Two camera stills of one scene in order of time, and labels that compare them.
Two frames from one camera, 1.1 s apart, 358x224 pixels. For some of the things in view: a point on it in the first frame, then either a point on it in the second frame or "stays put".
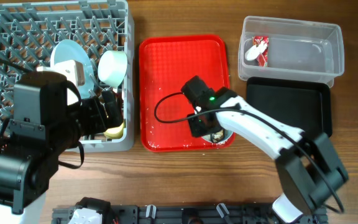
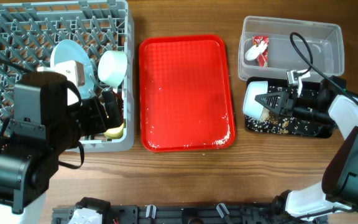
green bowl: (112, 66) stays put
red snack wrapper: (263, 58) stays put
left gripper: (99, 122) stays put
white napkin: (253, 52) stays put
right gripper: (196, 130) -> (279, 103)
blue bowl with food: (219, 137) -> (250, 107)
